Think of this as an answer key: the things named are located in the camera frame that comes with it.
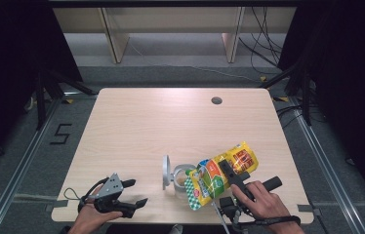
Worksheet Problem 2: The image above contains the black wrist strap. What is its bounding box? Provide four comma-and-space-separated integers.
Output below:
77, 176, 110, 214
238, 214, 302, 227

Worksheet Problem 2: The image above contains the person's left hand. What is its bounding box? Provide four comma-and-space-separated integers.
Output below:
69, 186, 124, 234

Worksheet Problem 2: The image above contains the yellow pouch with green cap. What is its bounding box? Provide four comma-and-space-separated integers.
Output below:
183, 140, 260, 212

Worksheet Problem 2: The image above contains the grey cord loop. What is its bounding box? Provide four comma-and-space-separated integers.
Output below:
63, 187, 83, 201

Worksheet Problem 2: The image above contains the black floor cable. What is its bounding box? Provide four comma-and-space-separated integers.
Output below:
276, 105, 305, 129

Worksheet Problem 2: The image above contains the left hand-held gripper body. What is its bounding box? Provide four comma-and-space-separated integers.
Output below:
94, 173, 136, 218

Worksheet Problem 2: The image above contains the metal floor rail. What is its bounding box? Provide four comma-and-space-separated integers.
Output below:
289, 97, 365, 234
0, 97, 61, 234

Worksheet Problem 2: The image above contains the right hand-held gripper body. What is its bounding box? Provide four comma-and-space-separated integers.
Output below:
219, 172, 283, 226

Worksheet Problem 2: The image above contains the clear jar with grey lid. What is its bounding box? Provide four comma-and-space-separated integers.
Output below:
161, 154, 198, 198

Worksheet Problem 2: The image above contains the dark curtain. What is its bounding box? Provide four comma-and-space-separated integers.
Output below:
277, 0, 365, 217
0, 0, 84, 178

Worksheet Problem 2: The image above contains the black metal stand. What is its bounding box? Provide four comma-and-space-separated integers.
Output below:
35, 69, 99, 131
258, 58, 313, 126

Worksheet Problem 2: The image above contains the white cable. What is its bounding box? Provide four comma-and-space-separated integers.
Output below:
211, 200, 232, 234

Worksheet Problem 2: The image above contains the person's right hand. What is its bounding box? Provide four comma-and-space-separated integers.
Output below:
229, 179, 302, 229

